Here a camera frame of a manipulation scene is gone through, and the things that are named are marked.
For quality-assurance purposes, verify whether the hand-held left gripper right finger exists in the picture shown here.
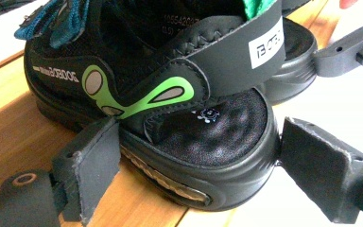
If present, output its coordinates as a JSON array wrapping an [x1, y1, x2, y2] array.
[[278, 116, 363, 225]]

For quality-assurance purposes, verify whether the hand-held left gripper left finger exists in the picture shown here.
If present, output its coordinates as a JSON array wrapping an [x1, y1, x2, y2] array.
[[50, 116, 121, 226]]

